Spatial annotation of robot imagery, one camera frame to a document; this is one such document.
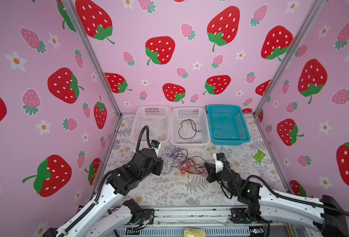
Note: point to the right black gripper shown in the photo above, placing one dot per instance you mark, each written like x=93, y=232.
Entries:
x=211, y=171

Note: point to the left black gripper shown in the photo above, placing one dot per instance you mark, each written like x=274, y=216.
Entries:
x=157, y=164

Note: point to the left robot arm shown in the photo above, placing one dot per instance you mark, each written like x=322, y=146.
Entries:
x=116, y=184

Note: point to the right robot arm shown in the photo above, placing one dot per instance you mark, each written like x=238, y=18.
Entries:
x=265, y=205

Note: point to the floral table cloth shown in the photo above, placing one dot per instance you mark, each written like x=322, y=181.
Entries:
x=173, y=188

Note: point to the teal plastic basket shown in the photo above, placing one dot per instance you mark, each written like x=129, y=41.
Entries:
x=227, y=125

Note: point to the left white plastic basket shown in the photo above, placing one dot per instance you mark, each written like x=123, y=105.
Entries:
x=157, y=118

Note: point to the white plastic basket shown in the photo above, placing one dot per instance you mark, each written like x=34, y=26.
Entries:
x=189, y=127
x=157, y=118

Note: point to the middle white plastic basket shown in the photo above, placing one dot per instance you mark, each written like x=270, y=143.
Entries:
x=189, y=127

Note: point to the green candy wrapper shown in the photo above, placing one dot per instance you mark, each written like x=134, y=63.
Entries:
x=259, y=156

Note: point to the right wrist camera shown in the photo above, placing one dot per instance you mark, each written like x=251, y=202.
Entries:
x=221, y=162

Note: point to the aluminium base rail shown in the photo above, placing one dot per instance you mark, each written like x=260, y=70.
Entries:
x=192, y=217

